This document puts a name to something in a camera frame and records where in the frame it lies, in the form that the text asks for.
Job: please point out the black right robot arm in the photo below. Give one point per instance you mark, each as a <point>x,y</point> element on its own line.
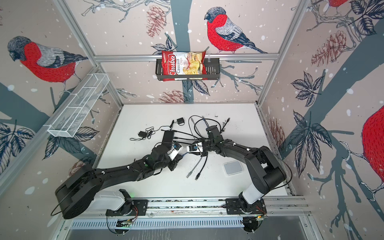
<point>263,166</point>

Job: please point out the black wall basket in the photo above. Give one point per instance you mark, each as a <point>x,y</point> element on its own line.
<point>212,66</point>

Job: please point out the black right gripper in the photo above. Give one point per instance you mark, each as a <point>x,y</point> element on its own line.
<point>203,154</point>

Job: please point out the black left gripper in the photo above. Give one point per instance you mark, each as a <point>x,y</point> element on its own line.
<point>175,162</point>

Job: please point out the black power adapter with cable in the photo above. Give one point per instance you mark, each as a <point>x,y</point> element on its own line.
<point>146,134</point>

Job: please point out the small black plug adapter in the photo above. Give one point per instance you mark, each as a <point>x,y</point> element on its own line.
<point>179,122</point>

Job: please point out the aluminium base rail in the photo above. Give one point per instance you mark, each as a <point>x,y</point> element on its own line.
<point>182,213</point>

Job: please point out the white wire mesh shelf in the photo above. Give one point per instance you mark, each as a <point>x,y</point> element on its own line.
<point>81,102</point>

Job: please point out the red cassava chips bag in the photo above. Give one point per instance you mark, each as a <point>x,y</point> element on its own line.
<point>177,64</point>

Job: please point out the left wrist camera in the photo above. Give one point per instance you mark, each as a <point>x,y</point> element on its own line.
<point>174,151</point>

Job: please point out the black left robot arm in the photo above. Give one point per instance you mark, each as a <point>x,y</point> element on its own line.
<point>76,193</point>

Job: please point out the black network switch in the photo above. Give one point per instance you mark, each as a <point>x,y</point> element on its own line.
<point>168,137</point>

